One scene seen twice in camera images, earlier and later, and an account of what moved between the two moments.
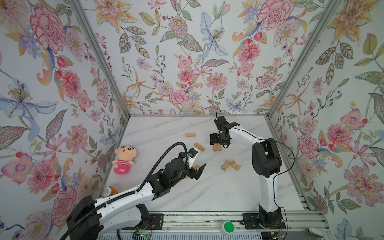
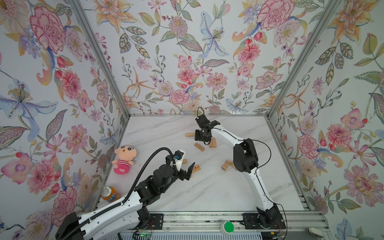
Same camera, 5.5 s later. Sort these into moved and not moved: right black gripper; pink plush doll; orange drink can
Moved: right black gripper
Not moved: pink plush doll; orange drink can
